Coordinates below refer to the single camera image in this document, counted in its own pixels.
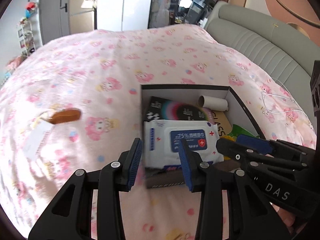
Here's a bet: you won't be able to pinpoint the brown cardboard boxes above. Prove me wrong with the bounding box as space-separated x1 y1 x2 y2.
69 0 96 34

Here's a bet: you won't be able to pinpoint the grey padded headboard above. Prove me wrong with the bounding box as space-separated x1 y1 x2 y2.
204 1 319 124

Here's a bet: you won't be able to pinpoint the purple black box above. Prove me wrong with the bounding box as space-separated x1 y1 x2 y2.
144 96 215 124

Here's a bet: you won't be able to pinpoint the white toy shelf rack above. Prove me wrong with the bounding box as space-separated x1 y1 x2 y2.
17 18 36 57

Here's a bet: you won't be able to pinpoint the black glass display cabinet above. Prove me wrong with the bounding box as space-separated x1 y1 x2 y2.
148 0 218 28

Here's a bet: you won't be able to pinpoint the beige glass labelled book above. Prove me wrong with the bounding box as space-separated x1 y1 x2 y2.
211 111 232 137

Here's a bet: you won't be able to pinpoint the grey door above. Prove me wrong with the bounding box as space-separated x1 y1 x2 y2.
39 0 70 44

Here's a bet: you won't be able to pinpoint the white wardrobe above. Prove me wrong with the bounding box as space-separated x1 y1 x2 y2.
97 0 151 31

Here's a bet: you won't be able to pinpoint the pink cartoon print bedsheet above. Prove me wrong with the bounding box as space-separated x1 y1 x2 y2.
1 25 316 237

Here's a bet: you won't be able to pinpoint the white wet wipes pack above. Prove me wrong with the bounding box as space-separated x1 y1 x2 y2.
144 120 223 170

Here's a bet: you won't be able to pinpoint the white charging cable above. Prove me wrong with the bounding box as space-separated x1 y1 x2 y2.
261 78 315 131

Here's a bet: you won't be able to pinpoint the black shoe box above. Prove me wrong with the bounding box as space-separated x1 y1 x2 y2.
141 85 265 189

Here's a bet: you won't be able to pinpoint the green yellow snack bag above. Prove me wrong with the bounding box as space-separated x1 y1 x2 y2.
217 124 260 162

